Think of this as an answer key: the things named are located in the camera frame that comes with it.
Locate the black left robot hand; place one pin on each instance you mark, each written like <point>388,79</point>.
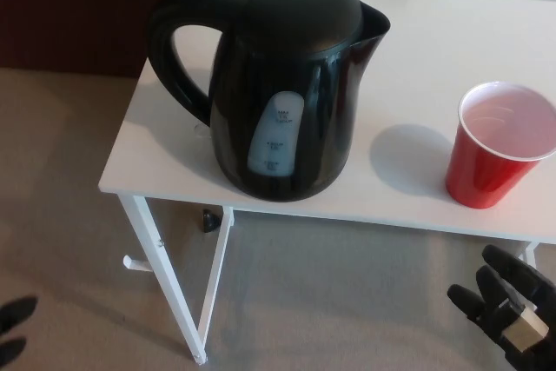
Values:
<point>15,312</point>

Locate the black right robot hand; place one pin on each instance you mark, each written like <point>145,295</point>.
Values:
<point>521,293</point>

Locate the black electric kettle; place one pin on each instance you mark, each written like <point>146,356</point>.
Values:
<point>295,41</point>

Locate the red plastic cup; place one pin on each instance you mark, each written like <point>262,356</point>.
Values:
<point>482,175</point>

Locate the white hook on table leg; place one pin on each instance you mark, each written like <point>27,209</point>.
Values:
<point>137,263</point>

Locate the white table with metal legs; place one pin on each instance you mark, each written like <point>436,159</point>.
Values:
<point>165,171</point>

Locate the small black plug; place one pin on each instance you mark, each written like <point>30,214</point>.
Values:
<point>210,221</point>

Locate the dark red-brown panel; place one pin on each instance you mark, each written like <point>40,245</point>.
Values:
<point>74,10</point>

